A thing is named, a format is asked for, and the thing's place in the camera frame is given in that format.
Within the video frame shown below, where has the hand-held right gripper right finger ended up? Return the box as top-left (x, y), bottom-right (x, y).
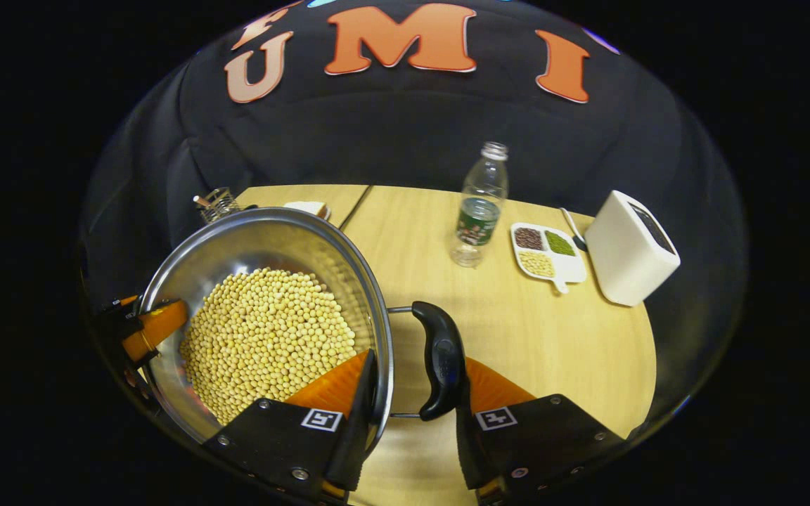
top-left (454, 356), bottom-right (625, 505)

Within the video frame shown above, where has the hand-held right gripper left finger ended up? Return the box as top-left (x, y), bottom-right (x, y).
top-left (201, 348), bottom-right (380, 505)

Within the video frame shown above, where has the steel pot with black handle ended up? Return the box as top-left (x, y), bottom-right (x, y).
top-left (136, 206), bottom-right (469, 450)

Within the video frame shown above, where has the heap of soybeans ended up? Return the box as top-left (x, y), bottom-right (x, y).
top-left (179, 267), bottom-right (358, 426)

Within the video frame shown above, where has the small glass jar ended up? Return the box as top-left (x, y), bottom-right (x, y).
top-left (194, 186), bottom-right (243, 224)

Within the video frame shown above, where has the white green sponge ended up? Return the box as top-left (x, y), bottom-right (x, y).
top-left (283, 201), bottom-right (332, 222)

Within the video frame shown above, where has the small pile of soybeans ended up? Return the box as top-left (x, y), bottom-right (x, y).
top-left (517, 251), bottom-right (557, 278)

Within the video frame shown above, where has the white divided dish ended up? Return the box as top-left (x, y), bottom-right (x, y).
top-left (509, 221), bottom-right (589, 294)

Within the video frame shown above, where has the pile of green beans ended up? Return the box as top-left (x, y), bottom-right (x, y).
top-left (544, 230), bottom-right (577, 257)

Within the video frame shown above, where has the clear plastic water bottle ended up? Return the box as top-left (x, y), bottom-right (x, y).
top-left (449, 141), bottom-right (510, 268)

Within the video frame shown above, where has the white box appliance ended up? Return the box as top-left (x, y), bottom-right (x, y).
top-left (584, 190), bottom-right (682, 308)

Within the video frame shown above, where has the white cable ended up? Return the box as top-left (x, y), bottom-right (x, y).
top-left (560, 207), bottom-right (589, 252)

